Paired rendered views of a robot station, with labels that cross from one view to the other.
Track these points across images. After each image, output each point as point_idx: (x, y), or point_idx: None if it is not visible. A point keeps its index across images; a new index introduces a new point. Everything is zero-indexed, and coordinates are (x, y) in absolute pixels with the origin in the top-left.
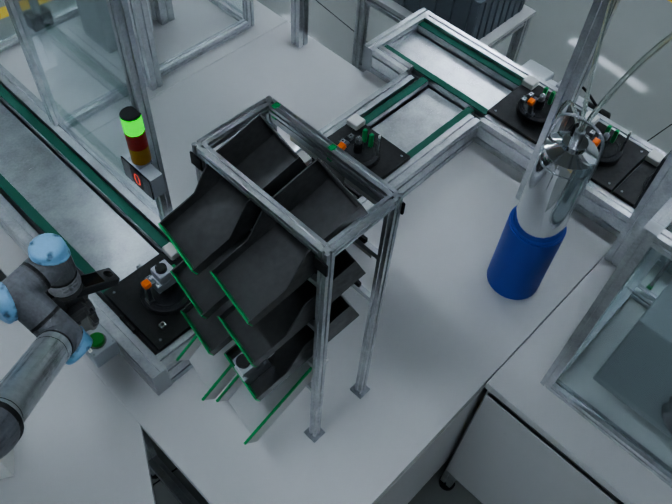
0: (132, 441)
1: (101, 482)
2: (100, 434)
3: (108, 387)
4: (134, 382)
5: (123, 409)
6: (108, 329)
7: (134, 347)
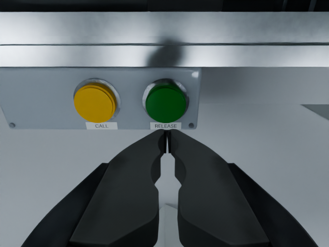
0: (306, 127)
1: (303, 178)
2: (258, 149)
3: (213, 103)
4: (242, 66)
5: (260, 108)
6: (157, 61)
7: (249, 39)
